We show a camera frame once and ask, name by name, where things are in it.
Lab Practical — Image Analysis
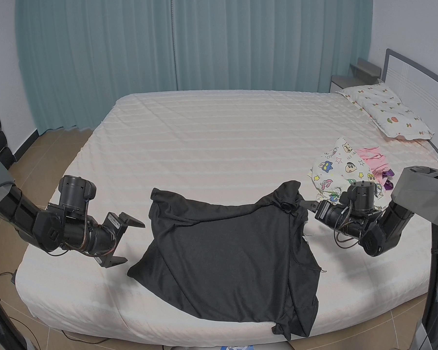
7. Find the white printed garment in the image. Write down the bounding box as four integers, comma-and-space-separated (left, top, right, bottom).
307, 136, 385, 210

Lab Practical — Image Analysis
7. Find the bed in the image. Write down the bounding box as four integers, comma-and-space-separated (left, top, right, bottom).
15, 48, 438, 342

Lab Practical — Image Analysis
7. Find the white printed pillow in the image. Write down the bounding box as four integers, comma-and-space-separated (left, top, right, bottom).
337, 83, 435, 141

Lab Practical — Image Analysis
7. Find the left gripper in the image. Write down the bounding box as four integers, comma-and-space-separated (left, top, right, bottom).
64, 212, 146, 268

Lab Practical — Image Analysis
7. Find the black T-shirt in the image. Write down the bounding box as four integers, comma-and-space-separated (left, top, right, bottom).
127, 180, 327, 341

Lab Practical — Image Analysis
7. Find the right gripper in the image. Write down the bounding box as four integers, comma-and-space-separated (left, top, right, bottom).
300, 200, 351, 232

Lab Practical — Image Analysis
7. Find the pink garment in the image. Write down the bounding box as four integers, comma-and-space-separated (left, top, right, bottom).
357, 145, 398, 192

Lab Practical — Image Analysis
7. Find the grey bedside table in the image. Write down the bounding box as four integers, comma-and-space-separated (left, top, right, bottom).
330, 58, 383, 94

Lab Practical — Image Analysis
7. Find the blue-green curtain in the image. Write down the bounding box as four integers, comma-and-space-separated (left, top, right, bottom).
16, 0, 374, 133

